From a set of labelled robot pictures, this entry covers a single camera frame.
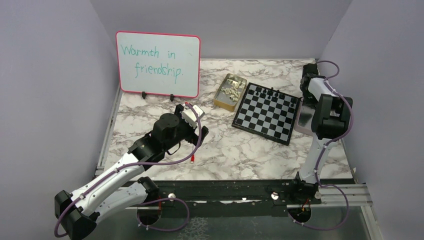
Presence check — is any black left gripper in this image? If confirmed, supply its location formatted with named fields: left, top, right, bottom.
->
left=163, top=105, right=209, bottom=152

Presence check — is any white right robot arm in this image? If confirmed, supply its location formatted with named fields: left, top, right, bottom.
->
left=288, top=63, right=353, bottom=204

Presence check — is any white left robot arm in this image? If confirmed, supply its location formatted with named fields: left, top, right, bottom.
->
left=53, top=105, right=209, bottom=240

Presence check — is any pile of white chess pieces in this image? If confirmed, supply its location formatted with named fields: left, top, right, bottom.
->
left=221, top=76, right=245, bottom=102

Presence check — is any pink tin tray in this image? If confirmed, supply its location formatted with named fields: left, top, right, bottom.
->
left=293, top=97, right=315, bottom=136

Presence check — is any black and silver chessboard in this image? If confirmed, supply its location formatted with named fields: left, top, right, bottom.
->
left=231, top=83, right=300, bottom=146

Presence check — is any gold tin tray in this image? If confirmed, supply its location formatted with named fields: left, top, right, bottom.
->
left=213, top=73, right=248, bottom=112

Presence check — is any pink framed whiteboard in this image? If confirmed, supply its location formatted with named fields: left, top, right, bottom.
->
left=115, top=31, right=201, bottom=98

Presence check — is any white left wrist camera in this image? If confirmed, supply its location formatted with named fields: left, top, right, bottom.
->
left=181, top=105, right=205, bottom=129

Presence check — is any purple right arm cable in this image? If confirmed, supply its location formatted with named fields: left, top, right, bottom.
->
left=288, top=60, right=355, bottom=232

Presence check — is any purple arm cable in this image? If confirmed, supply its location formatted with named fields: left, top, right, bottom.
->
left=288, top=60, right=355, bottom=232
left=53, top=102, right=204, bottom=238

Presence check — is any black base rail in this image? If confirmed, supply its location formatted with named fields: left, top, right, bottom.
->
left=132, top=179, right=321, bottom=220

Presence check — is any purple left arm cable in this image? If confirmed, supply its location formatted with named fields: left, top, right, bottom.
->
left=53, top=102, right=204, bottom=238

